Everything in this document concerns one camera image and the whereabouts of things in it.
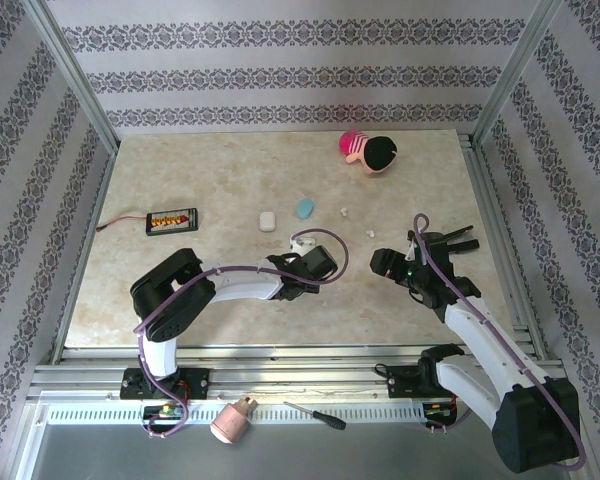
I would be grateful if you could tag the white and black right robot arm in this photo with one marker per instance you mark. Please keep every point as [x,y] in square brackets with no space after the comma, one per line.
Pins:
[480,340]

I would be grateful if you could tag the small circuit board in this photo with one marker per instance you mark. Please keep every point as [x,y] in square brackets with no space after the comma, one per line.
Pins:
[165,411]
[437,410]

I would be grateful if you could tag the plush doll with black hair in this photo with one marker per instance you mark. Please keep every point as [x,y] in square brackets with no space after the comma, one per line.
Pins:
[380,152]

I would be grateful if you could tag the white rounded earbud case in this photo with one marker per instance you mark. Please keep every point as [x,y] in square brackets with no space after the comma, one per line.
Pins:
[267,222]

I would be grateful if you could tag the black board with orange connectors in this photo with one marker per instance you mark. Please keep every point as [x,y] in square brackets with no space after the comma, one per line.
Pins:
[172,221]

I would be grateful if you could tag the grey metal sheet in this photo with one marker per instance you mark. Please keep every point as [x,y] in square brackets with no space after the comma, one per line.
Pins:
[330,455]

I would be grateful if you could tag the pink cylinder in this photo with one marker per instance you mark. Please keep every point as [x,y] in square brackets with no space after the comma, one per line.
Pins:
[232,422]

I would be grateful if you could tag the black clip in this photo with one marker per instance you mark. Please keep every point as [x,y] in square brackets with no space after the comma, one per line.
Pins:
[465,245]

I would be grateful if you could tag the blue earbud charging case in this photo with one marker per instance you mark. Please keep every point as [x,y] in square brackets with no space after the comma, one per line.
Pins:
[305,208]

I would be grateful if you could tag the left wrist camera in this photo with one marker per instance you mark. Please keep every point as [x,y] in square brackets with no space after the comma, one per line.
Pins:
[300,244]

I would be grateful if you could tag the aluminium extrusion frame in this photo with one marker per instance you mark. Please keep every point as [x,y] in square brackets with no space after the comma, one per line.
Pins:
[305,377]

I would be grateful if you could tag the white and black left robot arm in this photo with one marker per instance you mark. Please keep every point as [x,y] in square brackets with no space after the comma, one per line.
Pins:
[240,285]

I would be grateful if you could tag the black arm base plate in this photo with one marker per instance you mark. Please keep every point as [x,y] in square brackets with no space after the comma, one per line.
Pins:
[402,382]
[197,382]

